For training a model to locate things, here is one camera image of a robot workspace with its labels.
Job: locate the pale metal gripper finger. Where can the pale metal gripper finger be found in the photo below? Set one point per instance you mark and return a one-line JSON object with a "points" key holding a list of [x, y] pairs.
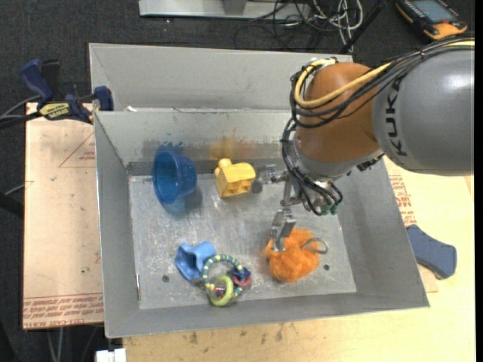
{"points": [[288, 229], [277, 227]]}

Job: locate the orange mesh sponge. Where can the orange mesh sponge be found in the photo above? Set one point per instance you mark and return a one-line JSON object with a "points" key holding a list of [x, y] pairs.
{"points": [[292, 260]]}

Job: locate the grey metal bin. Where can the grey metal bin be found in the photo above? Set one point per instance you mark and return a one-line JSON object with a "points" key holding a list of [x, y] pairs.
{"points": [[234, 221]]}

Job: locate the yellow toy block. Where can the yellow toy block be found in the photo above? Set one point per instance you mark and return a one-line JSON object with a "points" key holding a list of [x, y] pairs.
{"points": [[234, 177]]}

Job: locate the light blue plastic toy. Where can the light blue plastic toy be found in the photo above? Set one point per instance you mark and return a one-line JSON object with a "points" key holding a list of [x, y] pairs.
{"points": [[188, 258]]}

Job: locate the blue plastic cup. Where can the blue plastic cup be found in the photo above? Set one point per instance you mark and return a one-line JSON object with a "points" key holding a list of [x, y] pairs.
{"points": [[174, 179]]}

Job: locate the brown cardboard board, red print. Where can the brown cardboard board, red print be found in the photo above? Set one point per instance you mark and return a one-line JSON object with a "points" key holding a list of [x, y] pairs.
{"points": [[60, 209]]}

